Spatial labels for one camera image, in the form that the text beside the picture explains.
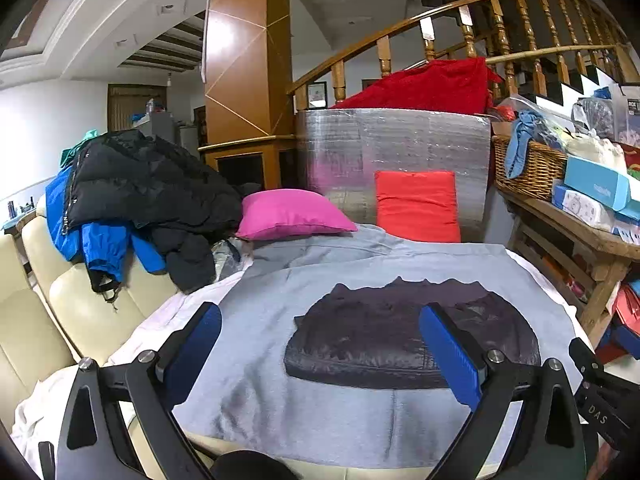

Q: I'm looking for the cream leather sofa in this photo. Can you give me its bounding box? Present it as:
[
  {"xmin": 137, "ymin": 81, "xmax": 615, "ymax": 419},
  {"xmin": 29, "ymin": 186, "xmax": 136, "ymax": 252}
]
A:
[{"xmin": 0, "ymin": 200, "xmax": 201, "ymax": 431}]

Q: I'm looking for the tiled staircase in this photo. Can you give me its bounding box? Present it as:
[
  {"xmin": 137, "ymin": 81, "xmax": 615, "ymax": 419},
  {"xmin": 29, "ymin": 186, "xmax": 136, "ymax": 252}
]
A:
[{"xmin": 542, "ymin": 65, "xmax": 626, "ymax": 106}]

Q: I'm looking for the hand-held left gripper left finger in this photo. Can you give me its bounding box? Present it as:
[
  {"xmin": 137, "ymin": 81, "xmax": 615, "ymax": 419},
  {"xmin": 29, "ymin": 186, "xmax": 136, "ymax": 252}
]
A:
[{"xmin": 55, "ymin": 301, "xmax": 223, "ymax": 480}]

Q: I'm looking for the silver plastic bag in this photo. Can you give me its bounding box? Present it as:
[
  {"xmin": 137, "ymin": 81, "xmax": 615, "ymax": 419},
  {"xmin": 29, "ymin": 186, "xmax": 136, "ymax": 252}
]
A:
[{"xmin": 212, "ymin": 237, "xmax": 253, "ymax": 281}]

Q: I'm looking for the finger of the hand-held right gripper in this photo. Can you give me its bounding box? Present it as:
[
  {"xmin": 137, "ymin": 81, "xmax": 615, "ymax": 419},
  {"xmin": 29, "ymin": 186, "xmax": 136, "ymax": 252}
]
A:
[{"xmin": 569, "ymin": 337, "xmax": 609, "ymax": 386}]

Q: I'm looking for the clear plastic storage box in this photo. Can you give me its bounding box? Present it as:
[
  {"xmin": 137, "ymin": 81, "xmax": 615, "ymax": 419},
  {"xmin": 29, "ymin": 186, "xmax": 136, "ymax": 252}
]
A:
[{"xmin": 617, "ymin": 82, "xmax": 640, "ymax": 148}]

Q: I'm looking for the silver foil wrapped box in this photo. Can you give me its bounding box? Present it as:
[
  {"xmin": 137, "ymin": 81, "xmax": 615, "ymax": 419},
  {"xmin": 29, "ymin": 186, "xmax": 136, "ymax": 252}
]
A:
[{"xmin": 296, "ymin": 108, "xmax": 493, "ymax": 243}]

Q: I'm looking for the pile of black blue jackets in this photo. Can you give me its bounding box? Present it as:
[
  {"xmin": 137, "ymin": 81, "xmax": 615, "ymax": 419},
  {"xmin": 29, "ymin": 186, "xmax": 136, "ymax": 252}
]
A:
[{"xmin": 65, "ymin": 129, "xmax": 246, "ymax": 293}]

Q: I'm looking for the red-orange pillow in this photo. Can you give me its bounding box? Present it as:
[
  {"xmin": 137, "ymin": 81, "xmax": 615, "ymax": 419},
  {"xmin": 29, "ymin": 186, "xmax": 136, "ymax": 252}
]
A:
[{"xmin": 374, "ymin": 170, "xmax": 462, "ymax": 244}]

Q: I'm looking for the wooden stair railing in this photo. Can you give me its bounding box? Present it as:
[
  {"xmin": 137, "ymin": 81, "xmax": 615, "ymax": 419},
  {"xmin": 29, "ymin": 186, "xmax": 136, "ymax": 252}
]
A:
[{"xmin": 287, "ymin": 0, "xmax": 631, "ymax": 111}]

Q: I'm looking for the grey cabinet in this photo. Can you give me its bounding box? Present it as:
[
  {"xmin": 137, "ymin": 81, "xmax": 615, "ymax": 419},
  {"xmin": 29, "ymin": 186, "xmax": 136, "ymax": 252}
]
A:
[{"xmin": 132, "ymin": 110, "xmax": 181, "ymax": 146}]

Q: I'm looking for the pink pillow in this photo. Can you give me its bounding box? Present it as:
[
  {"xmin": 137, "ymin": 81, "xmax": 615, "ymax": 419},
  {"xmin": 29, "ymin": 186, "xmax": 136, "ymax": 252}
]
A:
[{"xmin": 235, "ymin": 189, "xmax": 358, "ymax": 241}]

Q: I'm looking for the dark puffer jacket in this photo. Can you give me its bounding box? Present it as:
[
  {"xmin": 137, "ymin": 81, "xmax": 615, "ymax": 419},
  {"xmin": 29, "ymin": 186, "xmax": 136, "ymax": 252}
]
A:
[{"xmin": 284, "ymin": 276, "xmax": 542, "ymax": 391}]

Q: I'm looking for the wooden side table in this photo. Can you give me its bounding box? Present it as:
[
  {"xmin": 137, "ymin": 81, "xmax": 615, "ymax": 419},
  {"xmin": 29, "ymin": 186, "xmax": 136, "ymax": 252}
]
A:
[{"xmin": 495, "ymin": 187, "xmax": 640, "ymax": 346}]

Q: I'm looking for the red printed bag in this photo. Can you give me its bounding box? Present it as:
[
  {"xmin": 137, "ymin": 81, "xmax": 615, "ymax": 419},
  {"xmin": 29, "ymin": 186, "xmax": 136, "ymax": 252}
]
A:
[{"xmin": 620, "ymin": 142, "xmax": 640, "ymax": 181}]

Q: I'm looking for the blue dotted white box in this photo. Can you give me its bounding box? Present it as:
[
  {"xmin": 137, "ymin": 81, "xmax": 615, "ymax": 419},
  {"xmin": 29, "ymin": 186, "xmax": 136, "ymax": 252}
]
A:
[{"xmin": 612, "ymin": 220, "xmax": 640, "ymax": 246}]

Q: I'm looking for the light blue cardboard box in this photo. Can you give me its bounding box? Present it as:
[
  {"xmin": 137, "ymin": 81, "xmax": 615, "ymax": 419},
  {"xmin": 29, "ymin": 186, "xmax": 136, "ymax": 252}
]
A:
[{"xmin": 564, "ymin": 155, "xmax": 640, "ymax": 213}]

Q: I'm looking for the pale pink sheet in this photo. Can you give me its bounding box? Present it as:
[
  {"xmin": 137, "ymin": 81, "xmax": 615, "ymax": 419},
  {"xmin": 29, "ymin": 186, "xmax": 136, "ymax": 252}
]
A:
[{"xmin": 10, "ymin": 255, "xmax": 251, "ymax": 461}]

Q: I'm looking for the patterned tissue pack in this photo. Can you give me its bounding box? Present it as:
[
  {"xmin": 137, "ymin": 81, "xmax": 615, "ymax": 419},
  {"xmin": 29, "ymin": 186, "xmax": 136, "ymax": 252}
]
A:
[{"xmin": 551, "ymin": 184, "xmax": 618, "ymax": 233}]

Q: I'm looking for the framed wall picture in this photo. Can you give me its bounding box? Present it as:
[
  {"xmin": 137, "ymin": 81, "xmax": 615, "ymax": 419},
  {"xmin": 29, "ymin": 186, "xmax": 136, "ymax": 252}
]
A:
[{"xmin": 306, "ymin": 81, "xmax": 328, "ymax": 110}]

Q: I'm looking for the green garment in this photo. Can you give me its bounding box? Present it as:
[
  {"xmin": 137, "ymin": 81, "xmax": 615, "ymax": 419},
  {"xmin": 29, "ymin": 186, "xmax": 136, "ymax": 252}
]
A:
[{"xmin": 61, "ymin": 129, "xmax": 101, "ymax": 168}]

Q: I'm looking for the wooden column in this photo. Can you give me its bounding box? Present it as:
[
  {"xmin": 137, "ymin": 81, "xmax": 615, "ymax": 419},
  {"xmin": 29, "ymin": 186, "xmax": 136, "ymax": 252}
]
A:
[{"xmin": 197, "ymin": 0, "xmax": 298, "ymax": 191}]

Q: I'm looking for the blue cloth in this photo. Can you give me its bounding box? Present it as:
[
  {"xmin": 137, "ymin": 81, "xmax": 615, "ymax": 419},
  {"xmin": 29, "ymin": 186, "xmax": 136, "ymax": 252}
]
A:
[{"xmin": 504, "ymin": 110, "xmax": 551, "ymax": 181}]

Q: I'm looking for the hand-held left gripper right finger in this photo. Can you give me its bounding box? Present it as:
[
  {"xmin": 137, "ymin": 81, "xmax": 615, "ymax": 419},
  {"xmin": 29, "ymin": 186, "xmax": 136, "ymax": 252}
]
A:
[{"xmin": 419, "ymin": 302, "xmax": 588, "ymax": 480}]

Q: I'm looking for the wicker basket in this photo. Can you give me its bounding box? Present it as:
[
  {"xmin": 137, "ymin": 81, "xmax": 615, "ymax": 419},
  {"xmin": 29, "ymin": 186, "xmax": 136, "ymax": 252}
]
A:
[{"xmin": 492, "ymin": 134, "xmax": 571, "ymax": 202}]

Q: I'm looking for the cream plush in plastic bag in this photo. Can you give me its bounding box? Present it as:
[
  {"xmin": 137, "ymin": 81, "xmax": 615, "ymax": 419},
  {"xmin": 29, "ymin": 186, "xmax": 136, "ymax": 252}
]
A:
[{"xmin": 565, "ymin": 130, "xmax": 628, "ymax": 173}]

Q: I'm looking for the grey patterned plastic bag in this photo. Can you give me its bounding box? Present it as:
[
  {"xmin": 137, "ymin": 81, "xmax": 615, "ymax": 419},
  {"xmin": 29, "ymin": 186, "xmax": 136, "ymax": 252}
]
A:
[{"xmin": 572, "ymin": 96, "xmax": 626, "ymax": 136}]

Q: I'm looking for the red plush blanket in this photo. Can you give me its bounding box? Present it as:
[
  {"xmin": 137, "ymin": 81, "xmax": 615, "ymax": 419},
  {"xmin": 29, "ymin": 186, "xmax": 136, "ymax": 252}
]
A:
[{"xmin": 327, "ymin": 57, "xmax": 505, "ymax": 115}]

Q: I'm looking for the blue jacket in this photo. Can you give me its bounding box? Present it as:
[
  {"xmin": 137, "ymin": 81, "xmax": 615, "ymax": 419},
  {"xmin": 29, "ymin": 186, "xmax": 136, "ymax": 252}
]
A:
[{"xmin": 45, "ymin": 165, "xmax": 168, "ymax": 293}]

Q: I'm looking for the grey cloth cover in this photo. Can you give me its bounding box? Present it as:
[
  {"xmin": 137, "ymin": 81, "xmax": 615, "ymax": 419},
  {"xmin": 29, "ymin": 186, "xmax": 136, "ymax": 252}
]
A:
[{"xmin": 172, "ymin": 224, "xmax": 583, "ymax": 468}]

